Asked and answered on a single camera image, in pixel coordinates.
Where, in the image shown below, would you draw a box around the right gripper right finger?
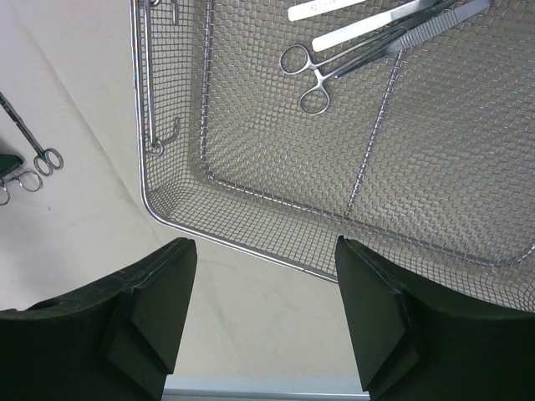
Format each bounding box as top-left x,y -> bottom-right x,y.
335,237 -> 534,400

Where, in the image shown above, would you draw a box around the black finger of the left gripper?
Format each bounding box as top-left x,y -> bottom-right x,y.
0,154 -> 23,178

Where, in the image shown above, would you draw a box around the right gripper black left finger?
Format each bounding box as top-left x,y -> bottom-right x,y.
1,238 -> 197,400

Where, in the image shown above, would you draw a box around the steel scissors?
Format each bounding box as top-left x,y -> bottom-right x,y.
279,1 -> 452,116
1,94 -> 64,176

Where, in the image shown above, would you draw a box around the beige surgical wrap cloth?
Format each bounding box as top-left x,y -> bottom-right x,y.
1,1 -> 357,378

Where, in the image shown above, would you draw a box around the wire mesh instrument tray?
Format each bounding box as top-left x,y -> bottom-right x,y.
130,1 -> 534,312

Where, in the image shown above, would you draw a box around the ribbed steel forceps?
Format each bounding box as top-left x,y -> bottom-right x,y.
379,0 -> 493,57

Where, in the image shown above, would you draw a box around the curved steel tweezers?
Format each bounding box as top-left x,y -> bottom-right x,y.
312,0 -> 436,52

